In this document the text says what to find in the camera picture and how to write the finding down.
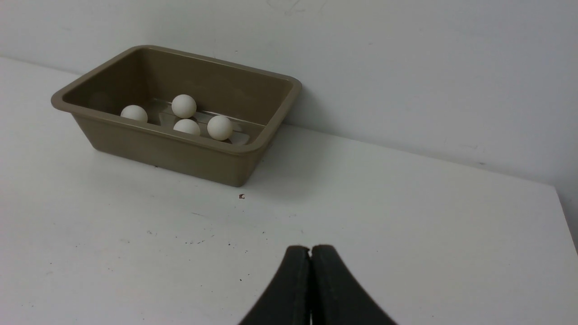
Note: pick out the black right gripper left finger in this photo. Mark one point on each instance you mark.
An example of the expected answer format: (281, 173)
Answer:
(286, 300)

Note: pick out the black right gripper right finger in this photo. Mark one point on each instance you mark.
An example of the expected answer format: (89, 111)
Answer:
(337, 297)

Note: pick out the white ball with dark mark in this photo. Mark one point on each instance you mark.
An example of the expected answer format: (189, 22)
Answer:
(184, 106)

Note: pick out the tan plastic bin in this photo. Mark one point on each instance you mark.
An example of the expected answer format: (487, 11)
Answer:
(256, 101)

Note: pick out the white ball with logo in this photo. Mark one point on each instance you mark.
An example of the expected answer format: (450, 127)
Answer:
(134, 112)

